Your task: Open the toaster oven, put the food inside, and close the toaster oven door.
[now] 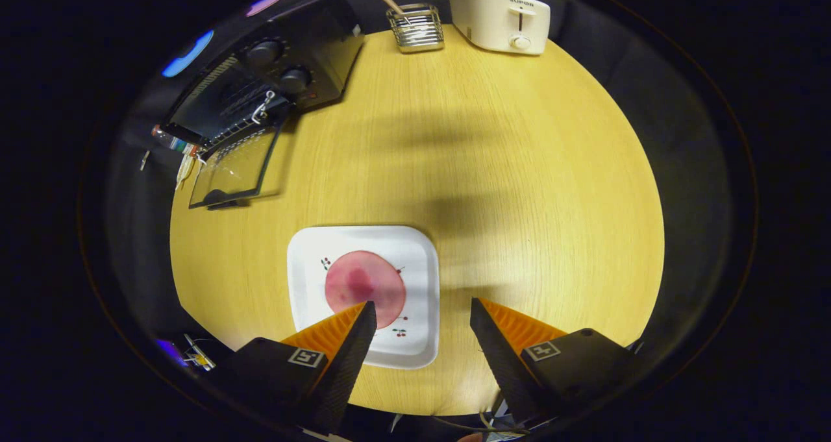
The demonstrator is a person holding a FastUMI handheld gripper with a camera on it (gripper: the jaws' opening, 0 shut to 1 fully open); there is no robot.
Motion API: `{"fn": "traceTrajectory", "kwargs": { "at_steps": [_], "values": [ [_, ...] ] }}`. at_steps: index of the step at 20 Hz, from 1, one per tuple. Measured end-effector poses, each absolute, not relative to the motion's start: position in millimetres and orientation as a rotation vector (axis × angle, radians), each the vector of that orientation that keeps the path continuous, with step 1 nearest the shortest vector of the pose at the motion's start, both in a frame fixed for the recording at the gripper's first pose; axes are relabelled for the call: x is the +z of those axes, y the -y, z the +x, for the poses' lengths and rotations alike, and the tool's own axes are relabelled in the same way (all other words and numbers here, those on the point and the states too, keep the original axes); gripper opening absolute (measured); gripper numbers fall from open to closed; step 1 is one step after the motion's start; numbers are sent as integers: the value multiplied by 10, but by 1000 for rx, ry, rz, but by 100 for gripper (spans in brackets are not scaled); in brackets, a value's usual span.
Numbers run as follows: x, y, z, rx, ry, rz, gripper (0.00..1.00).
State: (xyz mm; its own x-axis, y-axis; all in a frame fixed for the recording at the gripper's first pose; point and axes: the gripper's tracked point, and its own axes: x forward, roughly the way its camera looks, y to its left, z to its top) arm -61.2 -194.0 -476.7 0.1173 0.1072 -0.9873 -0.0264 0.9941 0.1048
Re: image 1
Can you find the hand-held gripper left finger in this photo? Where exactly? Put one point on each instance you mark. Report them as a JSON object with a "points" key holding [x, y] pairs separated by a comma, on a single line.
{"points": [[347, 364]]}

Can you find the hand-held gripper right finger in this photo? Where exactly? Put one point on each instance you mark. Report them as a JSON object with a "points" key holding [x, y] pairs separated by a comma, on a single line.
{"points": [[500, 364]]}

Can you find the pink round ham slice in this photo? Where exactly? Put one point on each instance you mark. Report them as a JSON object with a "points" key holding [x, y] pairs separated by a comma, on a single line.
{"points": [[370, 286]]}

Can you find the white square plate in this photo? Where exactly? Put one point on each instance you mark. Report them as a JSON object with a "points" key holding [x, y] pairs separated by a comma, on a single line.
{"points": [[305, 286]]}

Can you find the black toaster oven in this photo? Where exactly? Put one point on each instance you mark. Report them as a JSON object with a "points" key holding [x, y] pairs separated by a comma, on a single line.
{"points": [[311, 65]]}

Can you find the white pop-up toaster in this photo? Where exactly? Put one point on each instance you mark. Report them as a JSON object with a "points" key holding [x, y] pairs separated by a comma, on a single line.
{"points": [[493, 17]]}

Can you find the small yellow white object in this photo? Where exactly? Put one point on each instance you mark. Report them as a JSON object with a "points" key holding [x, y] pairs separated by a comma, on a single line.
{"points": [[198, 357]]}

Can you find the white utensil packet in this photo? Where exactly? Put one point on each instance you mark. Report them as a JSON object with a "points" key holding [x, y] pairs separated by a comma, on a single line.
{"points": [[185, 171]]}

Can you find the silver metal backdrop clip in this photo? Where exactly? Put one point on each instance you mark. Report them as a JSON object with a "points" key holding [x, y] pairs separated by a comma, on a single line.
{"points": [[144, 160]]}

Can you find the wooden stick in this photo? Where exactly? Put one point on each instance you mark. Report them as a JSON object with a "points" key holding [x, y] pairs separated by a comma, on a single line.
{"points": [[391, 2]]}

